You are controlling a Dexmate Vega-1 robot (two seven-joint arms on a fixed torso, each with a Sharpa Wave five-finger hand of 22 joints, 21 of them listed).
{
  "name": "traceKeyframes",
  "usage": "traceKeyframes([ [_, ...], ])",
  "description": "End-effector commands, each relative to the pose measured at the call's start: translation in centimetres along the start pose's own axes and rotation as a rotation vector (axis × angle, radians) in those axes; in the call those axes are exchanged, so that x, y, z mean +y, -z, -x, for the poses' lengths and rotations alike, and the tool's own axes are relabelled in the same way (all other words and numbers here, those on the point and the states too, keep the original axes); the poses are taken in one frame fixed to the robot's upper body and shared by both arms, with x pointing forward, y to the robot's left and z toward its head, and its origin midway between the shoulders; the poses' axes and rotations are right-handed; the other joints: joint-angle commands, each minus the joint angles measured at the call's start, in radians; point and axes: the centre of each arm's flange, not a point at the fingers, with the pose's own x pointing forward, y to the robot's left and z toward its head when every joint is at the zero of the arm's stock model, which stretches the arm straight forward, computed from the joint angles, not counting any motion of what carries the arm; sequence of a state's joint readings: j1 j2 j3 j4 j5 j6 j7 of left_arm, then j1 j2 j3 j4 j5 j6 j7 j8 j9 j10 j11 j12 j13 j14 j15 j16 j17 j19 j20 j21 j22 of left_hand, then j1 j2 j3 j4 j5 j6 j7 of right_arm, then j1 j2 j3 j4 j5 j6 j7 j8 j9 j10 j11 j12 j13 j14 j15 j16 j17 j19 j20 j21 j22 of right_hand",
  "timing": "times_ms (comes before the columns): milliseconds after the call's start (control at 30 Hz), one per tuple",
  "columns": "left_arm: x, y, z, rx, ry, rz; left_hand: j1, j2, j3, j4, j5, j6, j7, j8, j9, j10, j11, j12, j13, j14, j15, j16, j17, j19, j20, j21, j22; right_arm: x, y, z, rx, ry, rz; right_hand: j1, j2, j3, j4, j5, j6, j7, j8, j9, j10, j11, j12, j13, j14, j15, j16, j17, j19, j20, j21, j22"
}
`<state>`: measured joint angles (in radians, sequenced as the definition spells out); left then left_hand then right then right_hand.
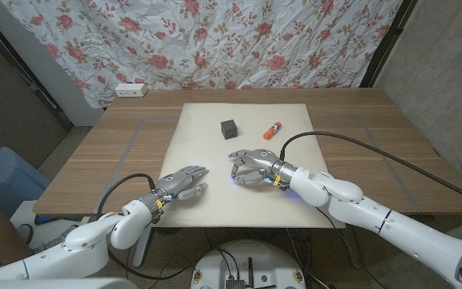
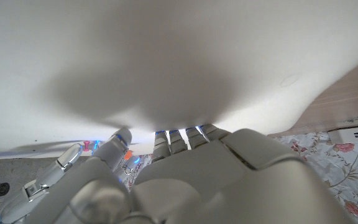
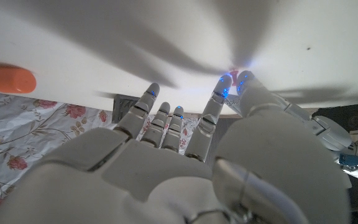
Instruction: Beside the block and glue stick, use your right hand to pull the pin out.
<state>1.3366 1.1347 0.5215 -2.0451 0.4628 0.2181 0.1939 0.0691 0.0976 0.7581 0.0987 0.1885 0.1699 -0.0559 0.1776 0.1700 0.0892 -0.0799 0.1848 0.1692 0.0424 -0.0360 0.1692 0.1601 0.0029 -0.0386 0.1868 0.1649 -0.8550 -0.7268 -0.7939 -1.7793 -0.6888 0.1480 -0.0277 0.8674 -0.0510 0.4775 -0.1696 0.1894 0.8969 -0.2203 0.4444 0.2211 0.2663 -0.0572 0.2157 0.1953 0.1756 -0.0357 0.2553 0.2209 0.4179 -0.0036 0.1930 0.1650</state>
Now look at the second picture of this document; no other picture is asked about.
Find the white power strip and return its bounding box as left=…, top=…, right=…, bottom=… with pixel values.
left=327, top=124, right=358, bottom=144

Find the cream foam board mat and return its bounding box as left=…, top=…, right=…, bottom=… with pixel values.
left=0, top=0, right=358, bottom=161

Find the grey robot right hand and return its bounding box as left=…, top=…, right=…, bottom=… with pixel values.
left=0, top=139, right=142, bottom=224

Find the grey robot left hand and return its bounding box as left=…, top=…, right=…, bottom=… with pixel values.
left=26, top=123, right=357, bottom=224

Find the floral backdrop cloth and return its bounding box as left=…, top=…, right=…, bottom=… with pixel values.
left=116, top=132, right=358, bottom=224

